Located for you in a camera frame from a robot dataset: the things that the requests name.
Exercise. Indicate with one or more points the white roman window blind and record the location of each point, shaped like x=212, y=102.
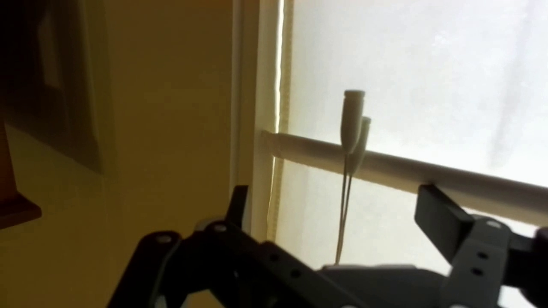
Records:
x=462, y=85

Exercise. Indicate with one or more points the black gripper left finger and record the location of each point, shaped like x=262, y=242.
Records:
x=222, y=259

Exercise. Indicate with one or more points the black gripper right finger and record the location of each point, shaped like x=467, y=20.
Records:
x=484, y=254

